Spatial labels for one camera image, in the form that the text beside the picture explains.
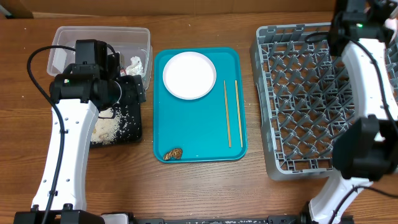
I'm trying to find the white napkin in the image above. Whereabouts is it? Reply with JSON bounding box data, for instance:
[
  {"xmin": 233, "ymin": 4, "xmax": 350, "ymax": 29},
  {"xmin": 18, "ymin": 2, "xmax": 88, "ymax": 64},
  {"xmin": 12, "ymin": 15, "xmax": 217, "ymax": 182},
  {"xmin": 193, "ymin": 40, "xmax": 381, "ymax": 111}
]
[{"xmin": 121, "ymin": 56, "xmax": 144, "ymax": 77}]

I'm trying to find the pink bowl with rice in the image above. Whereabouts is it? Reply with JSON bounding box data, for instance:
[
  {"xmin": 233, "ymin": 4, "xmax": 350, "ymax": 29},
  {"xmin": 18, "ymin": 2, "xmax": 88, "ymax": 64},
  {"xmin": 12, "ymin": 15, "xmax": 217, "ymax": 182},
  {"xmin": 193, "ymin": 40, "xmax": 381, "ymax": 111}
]
[{"xmin": 384, "ymin": 18, "xmax": 398, "ymax": 40}]

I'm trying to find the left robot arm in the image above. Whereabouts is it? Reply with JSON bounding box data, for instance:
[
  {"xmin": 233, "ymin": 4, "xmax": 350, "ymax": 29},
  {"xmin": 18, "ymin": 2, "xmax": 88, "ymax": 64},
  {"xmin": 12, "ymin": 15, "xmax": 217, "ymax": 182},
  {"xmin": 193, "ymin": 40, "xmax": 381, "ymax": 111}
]
[{"xmin": 14, "ymin": 39, "xmax": 145, "ymax": 224}]

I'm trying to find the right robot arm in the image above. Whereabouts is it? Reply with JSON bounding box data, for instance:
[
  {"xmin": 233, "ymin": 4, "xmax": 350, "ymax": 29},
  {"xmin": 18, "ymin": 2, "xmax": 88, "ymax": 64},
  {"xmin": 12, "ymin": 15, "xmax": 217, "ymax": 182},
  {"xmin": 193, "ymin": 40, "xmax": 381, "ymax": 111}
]
[{"xmin": 299, "ymin": 0, "xmax": 397, "ymax": 223}]

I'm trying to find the clear plastic waste bin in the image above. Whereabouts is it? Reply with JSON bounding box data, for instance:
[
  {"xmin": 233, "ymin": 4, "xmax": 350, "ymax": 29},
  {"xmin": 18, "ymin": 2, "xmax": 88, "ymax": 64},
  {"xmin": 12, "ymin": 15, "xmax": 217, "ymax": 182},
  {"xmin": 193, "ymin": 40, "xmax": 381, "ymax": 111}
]
[{"xmin": 52, "ymin": 26, "xmax": 152, "ymax": 90}]

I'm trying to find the grey dishwasher rack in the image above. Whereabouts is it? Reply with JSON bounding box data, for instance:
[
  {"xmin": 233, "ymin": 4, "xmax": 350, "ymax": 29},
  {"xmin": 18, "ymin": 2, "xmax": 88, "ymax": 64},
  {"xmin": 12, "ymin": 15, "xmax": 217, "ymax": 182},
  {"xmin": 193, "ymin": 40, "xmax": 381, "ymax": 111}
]
[{"xmin": 251, "ymin": 23, "xmax": 397, "ymax": 180}]

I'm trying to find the black plastic tray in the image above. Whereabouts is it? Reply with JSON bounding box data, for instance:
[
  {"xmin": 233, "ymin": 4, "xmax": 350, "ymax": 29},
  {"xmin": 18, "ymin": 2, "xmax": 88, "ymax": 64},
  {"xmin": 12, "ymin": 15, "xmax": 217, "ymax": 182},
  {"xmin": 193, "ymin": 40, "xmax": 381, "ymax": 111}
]
[{"xmin": 90, "ymin": 77, "xmax": 142, "ymax": 147}]

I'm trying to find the cooked rice pile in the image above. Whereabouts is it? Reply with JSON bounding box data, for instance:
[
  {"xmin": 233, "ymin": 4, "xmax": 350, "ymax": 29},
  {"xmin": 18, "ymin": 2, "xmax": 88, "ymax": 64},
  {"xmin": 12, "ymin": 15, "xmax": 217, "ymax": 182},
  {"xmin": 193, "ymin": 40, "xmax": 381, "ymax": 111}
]
[{"xmin": 91, "ymin": 107, "xmax": 128, "ymax": 145}]

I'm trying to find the large white plate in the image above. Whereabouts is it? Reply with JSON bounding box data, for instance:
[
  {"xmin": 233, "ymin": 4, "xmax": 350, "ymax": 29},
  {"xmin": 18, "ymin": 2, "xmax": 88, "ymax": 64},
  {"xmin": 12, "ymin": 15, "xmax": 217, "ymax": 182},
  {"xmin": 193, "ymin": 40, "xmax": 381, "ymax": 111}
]
[{"xmin": 162, "ymin": 51, "xmax": 217, "ymax": 100}]

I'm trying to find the brown food scrap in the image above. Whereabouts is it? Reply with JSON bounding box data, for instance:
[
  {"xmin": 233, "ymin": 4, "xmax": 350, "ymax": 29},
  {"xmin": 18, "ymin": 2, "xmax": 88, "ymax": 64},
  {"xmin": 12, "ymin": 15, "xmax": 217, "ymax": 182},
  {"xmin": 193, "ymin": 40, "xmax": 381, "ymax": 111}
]
[{"xmin": 163, "ymin": 148, "xmax": 183, "ymax": 161}]

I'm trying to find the teal serving tray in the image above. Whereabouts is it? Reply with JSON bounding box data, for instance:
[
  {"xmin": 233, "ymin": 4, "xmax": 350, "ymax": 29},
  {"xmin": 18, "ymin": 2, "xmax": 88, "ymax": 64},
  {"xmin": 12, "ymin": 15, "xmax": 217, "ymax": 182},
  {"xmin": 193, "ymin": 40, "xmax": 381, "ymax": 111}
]
[{"xmin": 153, "ymin": 47, "xmax": 248, "ymax": 162}]

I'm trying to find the left wooden chopstick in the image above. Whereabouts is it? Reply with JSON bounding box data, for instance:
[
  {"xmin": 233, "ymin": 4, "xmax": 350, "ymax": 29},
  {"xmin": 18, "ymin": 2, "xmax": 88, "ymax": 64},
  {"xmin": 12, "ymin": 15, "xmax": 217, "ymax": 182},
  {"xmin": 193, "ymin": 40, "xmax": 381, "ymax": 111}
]
[{"xmin": 223, "ymin": 80, "xmax": 232, "ymax": 148}]

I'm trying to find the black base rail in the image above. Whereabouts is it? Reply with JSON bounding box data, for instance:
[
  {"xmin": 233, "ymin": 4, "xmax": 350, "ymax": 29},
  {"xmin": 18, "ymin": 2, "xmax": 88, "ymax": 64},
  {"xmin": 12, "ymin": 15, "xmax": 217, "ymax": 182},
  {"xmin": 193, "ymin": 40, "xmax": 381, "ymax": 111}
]
[{"xmin": 99, "ymin": 213, "xmax": 355, "ymax": 224}]

